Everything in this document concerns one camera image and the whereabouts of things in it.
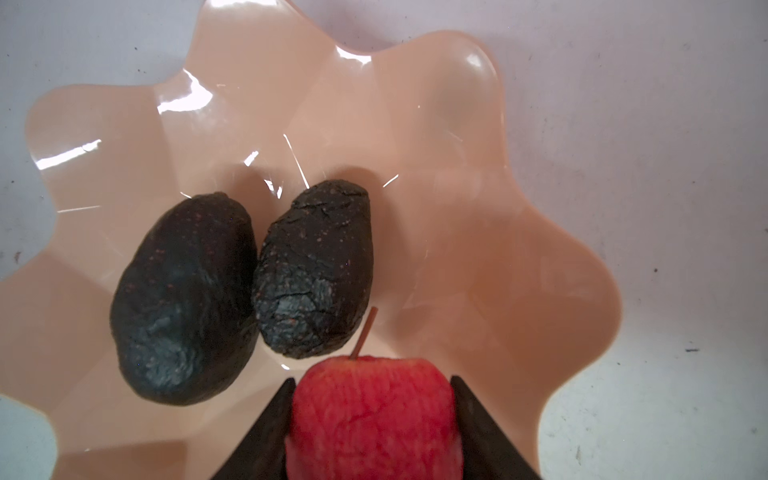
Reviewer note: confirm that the pink wavy fruit bowl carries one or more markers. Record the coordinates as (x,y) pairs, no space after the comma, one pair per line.
(468,275)

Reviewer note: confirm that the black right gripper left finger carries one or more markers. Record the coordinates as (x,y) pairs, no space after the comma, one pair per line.
(261,454)

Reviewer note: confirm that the dark avocado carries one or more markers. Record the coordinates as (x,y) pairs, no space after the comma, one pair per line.
(181,316)
(314,275)

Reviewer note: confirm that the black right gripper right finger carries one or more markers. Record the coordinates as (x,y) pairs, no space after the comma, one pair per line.
(487,452)

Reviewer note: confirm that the red apple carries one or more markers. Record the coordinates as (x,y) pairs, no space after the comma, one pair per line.
(367,417)

